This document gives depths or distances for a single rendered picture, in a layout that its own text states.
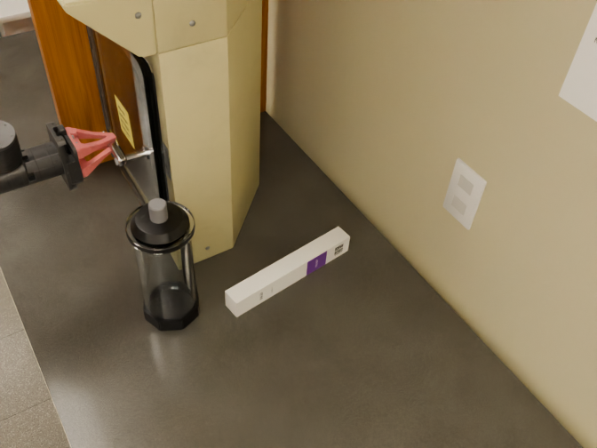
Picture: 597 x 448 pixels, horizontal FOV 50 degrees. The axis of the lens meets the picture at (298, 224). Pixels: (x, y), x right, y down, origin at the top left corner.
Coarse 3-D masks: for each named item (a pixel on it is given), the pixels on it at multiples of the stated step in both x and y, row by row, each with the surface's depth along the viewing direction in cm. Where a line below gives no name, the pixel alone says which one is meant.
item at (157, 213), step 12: (156, 204) 98; (168, 204) 103; (144, 216) 101; (156, 216) 99; (168, 216) 101; (180, 216) 101; (132, 228) 100; (144, 228) 99; (156, 228) 99; (168, 228) 99; (180, 228) 100; (144, 240) 99; (156, 240) 98; (168, 240) 99
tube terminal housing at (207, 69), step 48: (192, 0) 88; (240, 0) 98; (192, 48) 94; (240, 48) 104; (192, 96) 99; (240, 96) 110; (192, 144) 105; (240, 144) 117; (192, 192) 113; (240, 192) 125; (192, 240) 121
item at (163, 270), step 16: (128, 224) 101; (192, 224) 102; (128, 240) 101; (176, 240) 99; (144, 256) 101; (160, 256) 100; (176, 256) 102; (192, 256) 107; (144, 272) 105; (160, 272) 103; (176, 272) 104; (192, 272) 109; (144, 288) 109; (160, 288) 106; (176, 288) 107; (192, 288) 111; (160, 304) 109; (176, 304) 110; (192, 304) 114
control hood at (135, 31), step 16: (64, 0) 80; (80, 0) 80; (96, 0) 81; (112, 0) 82; (128, 0) 83; (144, 0) 85; (80, 16) 81; (96, 16) 82; (112, 16) 84; (128, 16) 85; (144, 16) 86; (112, 32) 85; (128, 32) 86; (144, 32) 88; (128, 48) 88; (144, 48) 89
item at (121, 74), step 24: (96, 48) 117; (120, 48) 100; (120, 72) 106; (144, 72) 93; (120, 96) 112; (144, 96) 96; (144, 120) 101; (120, 144) 127; (144, 144) 107; (120, 168) 136; (144, 168) 114; (144, 192) 121
